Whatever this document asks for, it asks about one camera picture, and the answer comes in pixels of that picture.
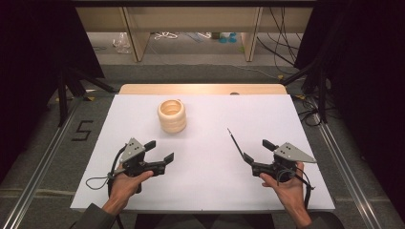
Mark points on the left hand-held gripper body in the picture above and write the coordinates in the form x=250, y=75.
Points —
x=132, y=151

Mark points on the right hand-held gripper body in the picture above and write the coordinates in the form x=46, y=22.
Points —
x=288, y=152

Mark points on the thin black pen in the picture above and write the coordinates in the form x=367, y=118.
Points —
x=235, y=142

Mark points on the person's left hand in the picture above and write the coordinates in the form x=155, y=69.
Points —
x=122, y=187

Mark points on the person's right hand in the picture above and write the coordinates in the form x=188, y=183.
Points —
x=291, y=192

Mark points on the black metal stand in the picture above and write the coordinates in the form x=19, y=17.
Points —
x=322, y=95
x=62, y=98

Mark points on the person's legs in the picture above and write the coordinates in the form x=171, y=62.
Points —
x=203, y=222

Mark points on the clear plastic bag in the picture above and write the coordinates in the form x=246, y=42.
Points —
x=121, y=43

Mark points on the blue plastic items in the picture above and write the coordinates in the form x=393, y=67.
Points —
x=228, y=38

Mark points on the black curtain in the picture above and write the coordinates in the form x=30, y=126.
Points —
x=366, y=63
x=35, y=47

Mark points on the light wooden desk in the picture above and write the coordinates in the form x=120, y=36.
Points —
x=191, y=19

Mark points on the aluminium floor rail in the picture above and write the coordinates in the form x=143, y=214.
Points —
x=347, y=173
x=38, y=178

